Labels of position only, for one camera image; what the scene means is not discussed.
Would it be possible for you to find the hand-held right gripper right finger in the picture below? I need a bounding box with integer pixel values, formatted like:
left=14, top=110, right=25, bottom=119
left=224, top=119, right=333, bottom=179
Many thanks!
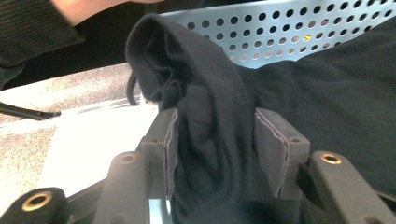
left=252, top=106, right=312, bottom=200

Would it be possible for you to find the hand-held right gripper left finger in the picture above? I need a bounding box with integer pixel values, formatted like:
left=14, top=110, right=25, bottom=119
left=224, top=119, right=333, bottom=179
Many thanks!
left=139, top=106, right=180, bottom=201

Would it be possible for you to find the black sleeveless shirt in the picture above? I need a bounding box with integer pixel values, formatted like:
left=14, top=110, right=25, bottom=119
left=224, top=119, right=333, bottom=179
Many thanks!
left=124, top=12, right=396, bottom=224

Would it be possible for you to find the light blue plastic basket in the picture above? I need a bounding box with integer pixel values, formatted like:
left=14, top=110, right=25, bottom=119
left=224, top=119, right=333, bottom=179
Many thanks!
left=162, top=0, right=396, bottom=70

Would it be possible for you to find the white table sheet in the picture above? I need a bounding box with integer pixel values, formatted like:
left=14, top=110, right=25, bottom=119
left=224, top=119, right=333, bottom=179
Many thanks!
left=36, top=102, right=163, bottom=197

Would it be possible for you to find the left hand-held gripper cable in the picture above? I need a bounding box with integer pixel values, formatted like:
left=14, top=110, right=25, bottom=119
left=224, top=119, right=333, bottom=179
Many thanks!
left=125, top=72, right=140, bottom=106

